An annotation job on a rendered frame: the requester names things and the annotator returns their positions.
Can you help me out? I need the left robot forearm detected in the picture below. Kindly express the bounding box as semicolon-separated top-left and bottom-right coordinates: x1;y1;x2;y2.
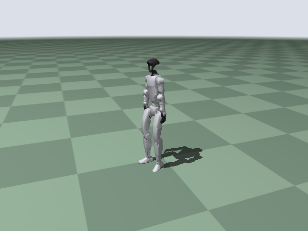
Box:
159;96;166;116

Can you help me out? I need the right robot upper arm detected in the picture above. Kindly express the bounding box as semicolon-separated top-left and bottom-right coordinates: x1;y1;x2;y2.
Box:
143;76;148;96

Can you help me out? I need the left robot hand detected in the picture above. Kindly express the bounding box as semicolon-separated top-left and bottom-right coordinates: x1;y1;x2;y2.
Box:
160;113;166;124

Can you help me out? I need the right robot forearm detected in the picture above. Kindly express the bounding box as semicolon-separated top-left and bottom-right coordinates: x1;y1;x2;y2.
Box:
143;95;149;108

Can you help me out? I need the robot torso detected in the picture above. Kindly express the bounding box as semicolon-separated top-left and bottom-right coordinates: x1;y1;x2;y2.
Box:
147;74;161;116

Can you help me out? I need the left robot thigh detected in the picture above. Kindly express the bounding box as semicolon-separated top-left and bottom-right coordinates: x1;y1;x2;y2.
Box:
153;111;162;144

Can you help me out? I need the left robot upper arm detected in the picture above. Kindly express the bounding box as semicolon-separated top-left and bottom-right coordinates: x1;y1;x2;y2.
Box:
156;77;165;101

